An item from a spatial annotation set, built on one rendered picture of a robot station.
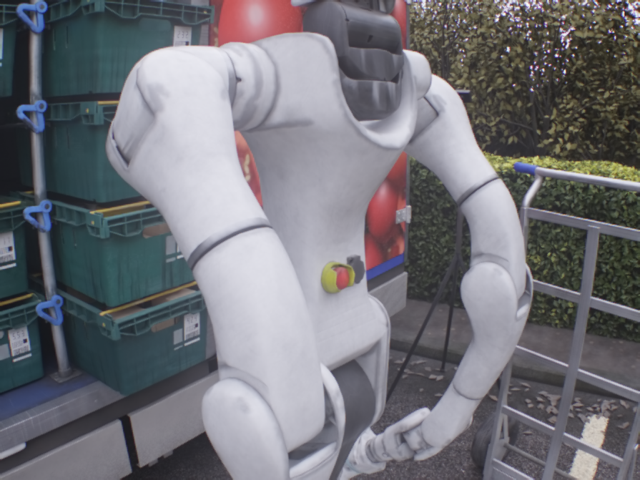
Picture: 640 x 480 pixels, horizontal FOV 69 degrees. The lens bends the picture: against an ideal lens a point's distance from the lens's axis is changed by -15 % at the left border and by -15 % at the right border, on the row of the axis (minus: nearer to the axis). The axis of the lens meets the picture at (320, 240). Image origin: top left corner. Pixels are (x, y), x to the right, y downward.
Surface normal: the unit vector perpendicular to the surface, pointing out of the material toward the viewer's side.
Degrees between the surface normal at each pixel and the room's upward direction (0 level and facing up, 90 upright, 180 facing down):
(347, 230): 110
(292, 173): 103
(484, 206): 82
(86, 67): 90
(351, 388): 55
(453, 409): 82
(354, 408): 75
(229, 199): 50
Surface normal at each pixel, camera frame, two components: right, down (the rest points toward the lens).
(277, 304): 0.59, -0.15
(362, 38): 0.68, 0.54
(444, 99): 0.47, -0.34
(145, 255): 0.81, 0.29
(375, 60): 0.61, 0.08
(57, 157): -0.57, 0.19
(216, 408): -0.73, 0.04
